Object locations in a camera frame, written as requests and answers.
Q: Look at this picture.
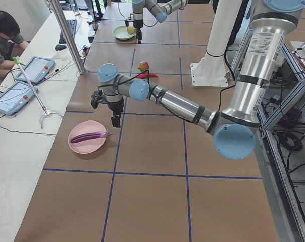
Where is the pale green peach fruit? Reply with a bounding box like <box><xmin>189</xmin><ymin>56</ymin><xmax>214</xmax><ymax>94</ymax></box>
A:
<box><xmin>127</xmin><ymin>25</ymin><xmax>136</xmax><ymax>35</ymax></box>

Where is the reacher grabber tool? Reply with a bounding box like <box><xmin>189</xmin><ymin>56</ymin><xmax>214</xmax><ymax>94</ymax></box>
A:
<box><xmin>13</xmin><ymin>56</ymin><xmax>63</xmax><ymax>129</ymax></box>

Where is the aluminium frame post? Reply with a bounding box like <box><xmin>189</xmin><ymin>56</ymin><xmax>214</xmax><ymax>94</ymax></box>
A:
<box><xmin>45</xmin><ymin>0</ymin><xmax>85</xmax><ymax>75</ymax></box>

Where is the seated person dark hair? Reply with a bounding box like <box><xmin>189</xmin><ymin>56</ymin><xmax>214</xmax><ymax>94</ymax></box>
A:
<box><xmin>0</xmin><ymin>10</ymin><xmax>29</xmax><ymax>78</ymax></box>

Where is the purple eggplant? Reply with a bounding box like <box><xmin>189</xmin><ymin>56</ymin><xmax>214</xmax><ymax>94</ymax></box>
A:
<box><xmin>70</xmin><ymin>131</ymin><xmax>112</xmax><ymax>144</ymax></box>

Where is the aluminium frame rack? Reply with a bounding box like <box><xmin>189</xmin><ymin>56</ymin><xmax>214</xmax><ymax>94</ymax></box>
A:
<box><xmin>256</xmin><ymin>41</ymin><xmax>305</xmax><ymax>241</ymax></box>

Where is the red green pomegranate fruit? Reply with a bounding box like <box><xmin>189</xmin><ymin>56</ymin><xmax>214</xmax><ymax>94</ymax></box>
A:
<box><xmin>138</xmin><ymin>61</ymin><xmax>149</xmax><ymax>72</ymax></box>

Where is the black computer mouse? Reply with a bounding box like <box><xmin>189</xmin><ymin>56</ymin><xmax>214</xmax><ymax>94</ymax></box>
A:
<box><xmin>55</xmin><ymin>44</ymin><xmax>67</xmax><ymax>51</ymax></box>

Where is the teach pendant tablet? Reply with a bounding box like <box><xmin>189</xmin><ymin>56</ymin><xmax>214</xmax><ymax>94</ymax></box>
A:
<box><xmin>0</xmin><ymin>81</ymin><xmax>35</xmax><ymax>116</ymax></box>
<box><xmin>20</xmin><ymin>56</ymin><xmax>55</xmax><ymax>85</ymax></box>

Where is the far teach pendant tablet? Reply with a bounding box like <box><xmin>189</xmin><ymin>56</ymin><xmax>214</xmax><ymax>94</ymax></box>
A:
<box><xmin>20</xmin><ymin>56</ymin><xmax>55</xmax><ymax>85</ymax></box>

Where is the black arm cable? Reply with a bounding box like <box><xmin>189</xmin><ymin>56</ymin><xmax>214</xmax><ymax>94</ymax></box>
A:
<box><xmin>98</xmin><ymin>72</ymin><xmax>236</xmax><ymax>122</ymax></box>

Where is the light pink plate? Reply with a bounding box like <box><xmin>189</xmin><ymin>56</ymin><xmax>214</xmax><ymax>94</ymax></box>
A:
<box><xmin>68</xmin><ymin>120</ymin><xmax>111</xmax><ymax>154</ymax></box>

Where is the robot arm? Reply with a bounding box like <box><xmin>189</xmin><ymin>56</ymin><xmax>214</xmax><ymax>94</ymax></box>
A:
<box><xmin>91</xmin><ymin>1</ymin><xmax>305</xmax><ymax>160</ymax></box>
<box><xmin>124</xmin><ymin>0</ymin><xmax>188</xmax><ymax>44</ymax></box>

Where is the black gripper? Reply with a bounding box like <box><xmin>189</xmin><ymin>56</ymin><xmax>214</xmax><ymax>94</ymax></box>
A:
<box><xmin>91</xmin><ymin>90</ymin><xmax>124</xmax><ymax>127</ymax></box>
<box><xmin>124</xmin><ymin>15</ymin><xmax>143</xmax><ymax>44</ymax></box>

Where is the white side table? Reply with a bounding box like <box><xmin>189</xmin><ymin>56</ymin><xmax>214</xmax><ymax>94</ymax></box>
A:
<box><xmin>0</xmin><ymin>14</ymin><xmax>79</xmax><ymax>241</ymax></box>

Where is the black keyboard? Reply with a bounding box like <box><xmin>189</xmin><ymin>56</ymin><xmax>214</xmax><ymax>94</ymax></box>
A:
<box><xmin>58</xmin><ymin>19</ymin><xmax>78</xmax><ymax>44</ymax></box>

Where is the near teach pendant tablet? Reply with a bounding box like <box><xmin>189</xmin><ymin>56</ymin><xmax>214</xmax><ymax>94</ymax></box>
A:
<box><xmin>0</xmin><ymin>81</ymin><xmax>35</xmax><ymax>116</ymax></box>

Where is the red chili pepper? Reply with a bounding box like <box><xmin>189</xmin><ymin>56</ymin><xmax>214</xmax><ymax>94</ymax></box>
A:
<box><xmin>137</xmin><ymin>73</ymin><xmax>159</xmax><ymax>79</ymax></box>

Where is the light green plate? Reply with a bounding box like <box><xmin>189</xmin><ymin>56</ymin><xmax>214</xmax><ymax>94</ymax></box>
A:
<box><xmin>113</xmin><ymin>26</ymin><xmax>136</xmax><ymax>40</ymax></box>

